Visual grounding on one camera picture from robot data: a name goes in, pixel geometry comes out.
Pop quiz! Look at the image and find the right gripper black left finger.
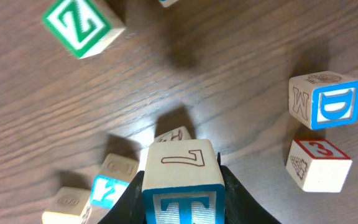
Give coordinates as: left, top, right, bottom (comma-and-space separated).
98, 171, 147, 224

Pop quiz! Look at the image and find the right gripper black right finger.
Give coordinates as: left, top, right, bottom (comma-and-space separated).
217, 153, 280, 224

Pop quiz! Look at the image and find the blue T block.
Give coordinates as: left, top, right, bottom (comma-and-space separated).
142, 139, 225, 223

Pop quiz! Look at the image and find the blue 2 block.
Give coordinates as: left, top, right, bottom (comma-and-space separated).
90, 153, 139, 210

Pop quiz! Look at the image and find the yellow S block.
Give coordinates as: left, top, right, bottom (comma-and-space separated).
42, 187, 91, 224

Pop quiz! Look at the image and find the yellow K block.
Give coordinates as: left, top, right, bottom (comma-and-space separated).
138, 126, 192, 171

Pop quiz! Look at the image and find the red block far top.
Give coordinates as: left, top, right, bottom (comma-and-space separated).
286, 139, 352, 193

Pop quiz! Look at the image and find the blue D block upper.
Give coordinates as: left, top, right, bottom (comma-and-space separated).
288, 71, 358, 130

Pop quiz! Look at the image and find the green Z block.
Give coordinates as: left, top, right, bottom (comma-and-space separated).
42, 0, 126, 59

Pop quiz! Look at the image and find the blue 5 block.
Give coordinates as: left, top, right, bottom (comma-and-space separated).
158, 0, 178, 7

